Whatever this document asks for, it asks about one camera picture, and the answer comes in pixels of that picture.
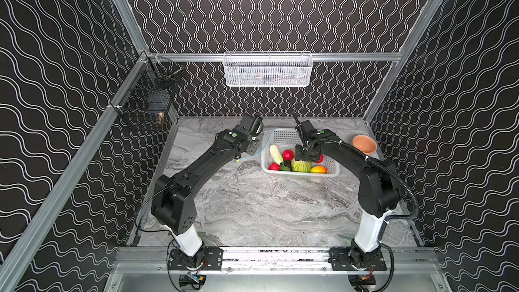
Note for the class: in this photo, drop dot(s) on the clear zip top bag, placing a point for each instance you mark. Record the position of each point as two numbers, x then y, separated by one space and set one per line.
262 146

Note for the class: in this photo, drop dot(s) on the orange ceramic cup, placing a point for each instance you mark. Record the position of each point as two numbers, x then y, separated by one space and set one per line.
365 144

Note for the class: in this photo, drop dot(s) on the green cabbage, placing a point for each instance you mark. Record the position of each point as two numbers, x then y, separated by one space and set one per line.
301 166

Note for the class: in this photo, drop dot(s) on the orange yellow mango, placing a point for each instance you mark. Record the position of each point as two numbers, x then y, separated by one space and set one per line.
319 170

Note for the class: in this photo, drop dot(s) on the black wire wall basket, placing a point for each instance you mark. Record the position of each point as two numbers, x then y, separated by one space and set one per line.
152 92

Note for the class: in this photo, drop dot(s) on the red strawberry front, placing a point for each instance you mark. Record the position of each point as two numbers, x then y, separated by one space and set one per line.
275 167

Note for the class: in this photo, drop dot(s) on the red strawberry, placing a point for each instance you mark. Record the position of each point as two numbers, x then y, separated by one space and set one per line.
288 155
320 160
275 167

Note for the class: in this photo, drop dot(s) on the white plastic perforated basket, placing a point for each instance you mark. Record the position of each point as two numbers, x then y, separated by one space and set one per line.
287 139

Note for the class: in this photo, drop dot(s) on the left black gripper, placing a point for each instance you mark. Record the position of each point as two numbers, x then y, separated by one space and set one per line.
251 122

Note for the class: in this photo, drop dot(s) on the white wire wall basket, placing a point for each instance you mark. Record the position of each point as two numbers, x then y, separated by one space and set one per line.
267 69

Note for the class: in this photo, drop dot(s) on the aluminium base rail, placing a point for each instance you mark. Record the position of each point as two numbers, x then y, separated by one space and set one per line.
275 260

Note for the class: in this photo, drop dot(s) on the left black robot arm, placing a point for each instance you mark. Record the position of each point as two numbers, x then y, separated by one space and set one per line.
173 201

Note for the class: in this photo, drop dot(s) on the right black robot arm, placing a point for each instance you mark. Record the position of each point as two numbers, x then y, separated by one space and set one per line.
383 195

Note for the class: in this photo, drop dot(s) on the brass fitting in basket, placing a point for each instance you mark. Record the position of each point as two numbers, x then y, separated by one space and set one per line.
160 119

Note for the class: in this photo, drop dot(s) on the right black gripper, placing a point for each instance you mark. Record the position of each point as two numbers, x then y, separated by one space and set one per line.
305 130

